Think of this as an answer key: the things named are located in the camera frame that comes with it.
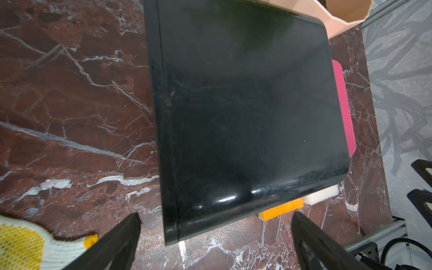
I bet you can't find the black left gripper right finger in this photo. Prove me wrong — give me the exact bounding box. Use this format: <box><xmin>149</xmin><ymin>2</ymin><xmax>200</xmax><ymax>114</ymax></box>
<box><xmin>291</xmin><ymin>211</ymin><xmax>368</xmax><ymax>270</ymax></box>

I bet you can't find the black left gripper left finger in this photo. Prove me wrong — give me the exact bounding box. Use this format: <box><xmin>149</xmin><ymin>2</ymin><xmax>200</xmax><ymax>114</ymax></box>
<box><xmin>65</xmin><ymin>213</ymin><xmax>141</xmax><ymax>270</ymax></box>

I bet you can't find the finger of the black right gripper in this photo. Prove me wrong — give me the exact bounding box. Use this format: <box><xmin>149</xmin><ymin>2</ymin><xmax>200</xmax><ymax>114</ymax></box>
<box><xmin>407</xmin><ymin>189</ymin><xmax>432</xmax><ymax>227</ymax></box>
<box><xmin>411</xmin><ymin>159</ymin><xmax>432</xmax><ymax>187</ymax></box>

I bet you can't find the orange white sponge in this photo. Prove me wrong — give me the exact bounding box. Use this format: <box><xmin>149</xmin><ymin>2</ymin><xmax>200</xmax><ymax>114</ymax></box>
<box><xmin>303</xmin><ymin>184</ymin><xmax>339</xmax><ymax>205</ymax></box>

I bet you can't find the pink top drawer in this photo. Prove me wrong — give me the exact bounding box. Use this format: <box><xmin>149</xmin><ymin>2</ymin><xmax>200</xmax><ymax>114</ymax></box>
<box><xmin>332</xmin><ymin>60</ymin><xmax>356</xmax><ymax>157</ymax></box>

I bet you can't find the yellow white work glove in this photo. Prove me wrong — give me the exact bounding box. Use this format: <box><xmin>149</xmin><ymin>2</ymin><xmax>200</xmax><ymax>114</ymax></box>
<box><xmin>1</xmin><ymin>216</ymin><xmax>99</xmax><ymax>270</ymax></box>

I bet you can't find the beige ribbed flower pot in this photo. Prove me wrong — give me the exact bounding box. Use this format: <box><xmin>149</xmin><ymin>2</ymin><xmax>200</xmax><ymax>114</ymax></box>
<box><xmin>265</xmin><ymin>0</ymin><xmax>373</xmax><ymax>39</ymax></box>

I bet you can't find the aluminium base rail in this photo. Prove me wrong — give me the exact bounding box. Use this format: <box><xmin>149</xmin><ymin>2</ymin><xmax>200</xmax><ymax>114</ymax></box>
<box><xmin>344</xmin><ymin>217</ymin><xmax>412</xmax><ymax>269</ymax></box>

